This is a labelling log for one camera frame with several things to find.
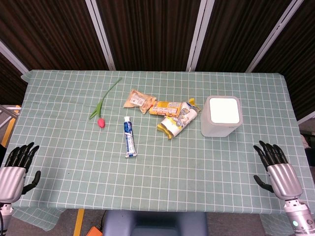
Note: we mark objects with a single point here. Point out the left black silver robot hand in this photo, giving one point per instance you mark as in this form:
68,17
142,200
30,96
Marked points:
11,178

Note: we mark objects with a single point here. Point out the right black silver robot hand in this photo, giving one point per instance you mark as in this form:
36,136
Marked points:
283,178

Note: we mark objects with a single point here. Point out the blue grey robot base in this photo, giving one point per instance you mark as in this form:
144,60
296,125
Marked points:
155,223

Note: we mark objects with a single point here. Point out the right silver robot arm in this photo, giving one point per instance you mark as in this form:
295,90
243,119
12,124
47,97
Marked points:
298,216

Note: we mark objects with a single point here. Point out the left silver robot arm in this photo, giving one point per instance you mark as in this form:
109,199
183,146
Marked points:
4,216

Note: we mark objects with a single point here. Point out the white square container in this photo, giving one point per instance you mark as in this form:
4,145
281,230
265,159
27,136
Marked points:
221,116

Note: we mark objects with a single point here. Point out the orange box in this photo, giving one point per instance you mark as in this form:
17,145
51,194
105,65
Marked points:
94,231

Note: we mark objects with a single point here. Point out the pink artificial tulip flower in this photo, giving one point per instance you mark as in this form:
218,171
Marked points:
101,122

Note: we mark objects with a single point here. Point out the crumpled white yellow wrapper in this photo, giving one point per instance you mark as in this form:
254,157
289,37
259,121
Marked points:
178,119

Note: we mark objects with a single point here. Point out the blue white toothpaste tube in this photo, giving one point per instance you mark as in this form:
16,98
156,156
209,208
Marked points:
129,137

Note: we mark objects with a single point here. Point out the green checkered tablecloth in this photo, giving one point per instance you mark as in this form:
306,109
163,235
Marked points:
157,147

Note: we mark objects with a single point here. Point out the orange yellow snack packet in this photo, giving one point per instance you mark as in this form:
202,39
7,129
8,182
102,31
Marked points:
165,108

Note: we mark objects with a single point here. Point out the clear beige snack bag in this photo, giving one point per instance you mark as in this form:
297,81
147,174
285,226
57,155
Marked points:
139,99

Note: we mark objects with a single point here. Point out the aluminium frame rack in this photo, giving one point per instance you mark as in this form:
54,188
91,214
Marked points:
7,114

